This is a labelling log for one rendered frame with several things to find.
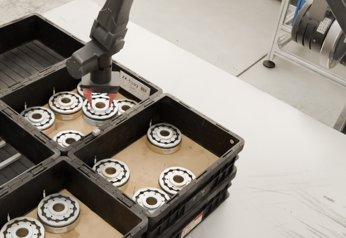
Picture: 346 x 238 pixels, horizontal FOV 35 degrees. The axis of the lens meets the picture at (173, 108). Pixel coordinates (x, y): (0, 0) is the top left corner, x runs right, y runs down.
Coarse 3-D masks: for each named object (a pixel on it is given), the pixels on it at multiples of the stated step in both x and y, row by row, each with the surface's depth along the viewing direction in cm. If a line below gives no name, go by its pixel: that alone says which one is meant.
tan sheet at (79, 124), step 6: (120, 96) 178; (60, 120) 165; (72, 120) 166; (78, 120) 166; (60, 126) 163; (66, 126) 164; (72, 126) 164; (78, 126) 164; (84, 126) 165; (90, 126) 165; (54, 132) 161; (84, 132) 162
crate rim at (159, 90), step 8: (64, 64) 171; (120, 64) 174; (48, 72) 166; (56, 72) 168; (128, 72) 172; (32, 80) 162; (144, 80) 170; (16, 88) 159; (152, 88) 168; (160, 88) 167; (0, 96) 155; (152, 96) 163; (0, 104) 152; (136, 104) 160; (144, 104) 160; (16, 112) 150; (128, 112) 156; (24, 120) 148; (112, 120) 153; (32, 128) 146; (104, 128) 150; (48, 136) 145; (88, 136) 147; (56, 144) 143; (72, 144) 143; (64, 152) 142
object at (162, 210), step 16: (160, 96) 164; (192, 112) 161; (112, 128) 150; (224, 128) 156; (80, 144) 144; (240, 144) 152; (80, 160) 139; (224, 160) 146; (96, 176) 136; (208, 176) 142; (144, 208) 130; (160, 208) 130
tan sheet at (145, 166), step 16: (144, 144) 162; (192, 144) 164; (128, 160) 156; (144, 160) 156; (160, 160) 157; (176, 160) 158; (192, 160) 159; (208, 160) 160; (144, 176) 152; (128, 192) 146
